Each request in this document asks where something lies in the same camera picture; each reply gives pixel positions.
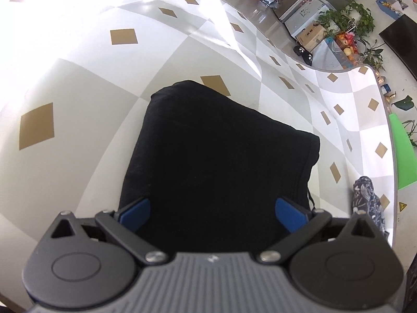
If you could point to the person's dark patterned clothing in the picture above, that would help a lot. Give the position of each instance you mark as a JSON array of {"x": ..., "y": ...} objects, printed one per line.
[{"x": 368, "y": 199}]

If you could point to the black slipper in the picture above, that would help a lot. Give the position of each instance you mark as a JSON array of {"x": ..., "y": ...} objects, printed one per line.
[
  {"x": 301, "y": 50},
  {"x": 308, "y": 59}
]

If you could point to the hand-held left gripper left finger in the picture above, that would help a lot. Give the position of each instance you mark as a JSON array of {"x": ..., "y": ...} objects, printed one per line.
[{"x": 135, "y": 213}]

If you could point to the black pants with grey stripe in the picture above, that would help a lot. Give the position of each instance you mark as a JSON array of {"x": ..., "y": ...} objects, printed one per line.
[{"x": 211, "y": 169}]

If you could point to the glass side table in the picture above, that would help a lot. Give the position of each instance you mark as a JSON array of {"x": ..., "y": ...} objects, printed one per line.
[{"x": 329, "y": 55}]

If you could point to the large green potted plant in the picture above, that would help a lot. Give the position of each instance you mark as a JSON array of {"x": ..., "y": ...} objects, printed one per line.
[{"x": 345, "y": 18}]

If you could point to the white chest freezer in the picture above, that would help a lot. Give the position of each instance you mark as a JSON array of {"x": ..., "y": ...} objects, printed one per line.
[{"x": 303, "y": 16}]

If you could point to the fruit basket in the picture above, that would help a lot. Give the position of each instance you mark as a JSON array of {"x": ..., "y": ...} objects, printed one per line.
[{"x": 347, "y": 40}]

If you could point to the silver bag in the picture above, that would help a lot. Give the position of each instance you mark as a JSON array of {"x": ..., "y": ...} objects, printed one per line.
[{"x": 270, "y": 1}]

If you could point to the brown cardboard box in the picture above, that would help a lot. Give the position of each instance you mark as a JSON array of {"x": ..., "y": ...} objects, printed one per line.
[{"x": 311, "y": 37}]

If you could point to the black television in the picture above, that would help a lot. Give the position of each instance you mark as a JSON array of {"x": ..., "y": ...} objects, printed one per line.
[{"x": 402, "y": 39}]

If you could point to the blue wall shelf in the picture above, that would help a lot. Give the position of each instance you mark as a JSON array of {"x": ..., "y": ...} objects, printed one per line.
[{"x": 389, "y": 6}]

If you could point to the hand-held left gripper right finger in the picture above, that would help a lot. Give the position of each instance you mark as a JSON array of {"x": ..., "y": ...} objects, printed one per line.
[{"x": 290, "y": 215}]

